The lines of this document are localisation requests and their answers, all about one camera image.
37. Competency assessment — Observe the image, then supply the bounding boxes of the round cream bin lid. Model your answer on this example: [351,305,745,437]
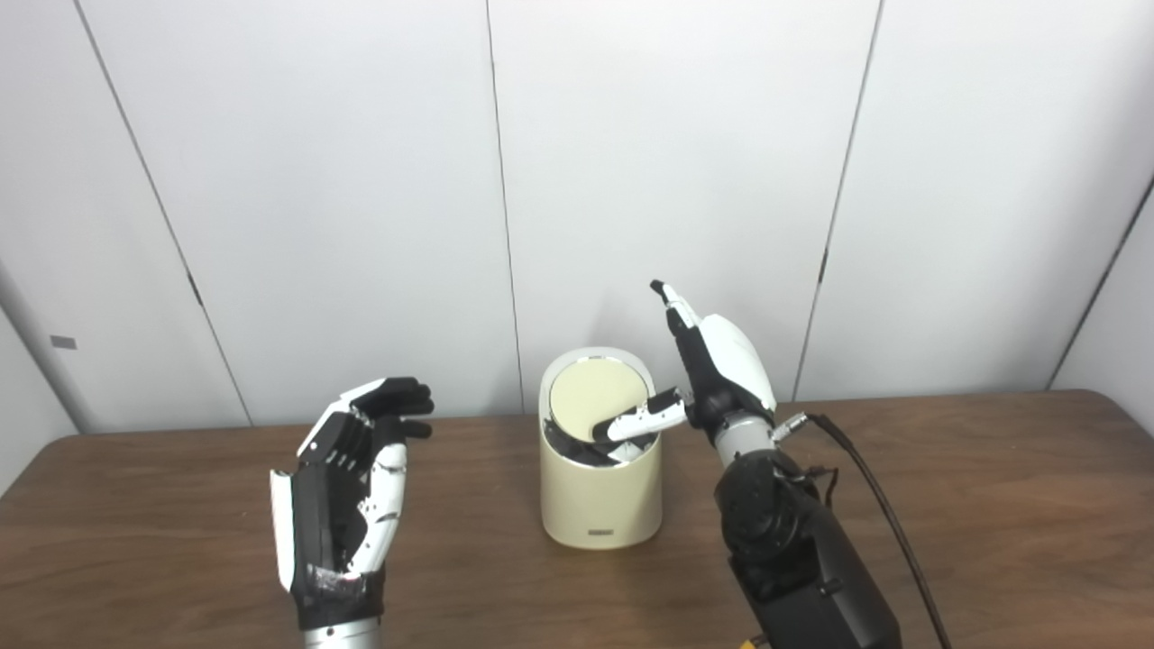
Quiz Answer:
[549,357,650,443]

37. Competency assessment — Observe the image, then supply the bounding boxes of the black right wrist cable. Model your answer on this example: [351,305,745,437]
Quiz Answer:
[774,411,953,649]

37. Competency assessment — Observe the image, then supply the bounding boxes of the cream-colored cylindrical bin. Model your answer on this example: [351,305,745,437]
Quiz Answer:
[539,347,664,549]

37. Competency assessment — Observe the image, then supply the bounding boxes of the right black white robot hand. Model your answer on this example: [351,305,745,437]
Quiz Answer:
[592,279,778,444]

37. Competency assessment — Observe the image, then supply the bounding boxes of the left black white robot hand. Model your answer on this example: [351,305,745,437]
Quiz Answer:
[270,377,435,631]

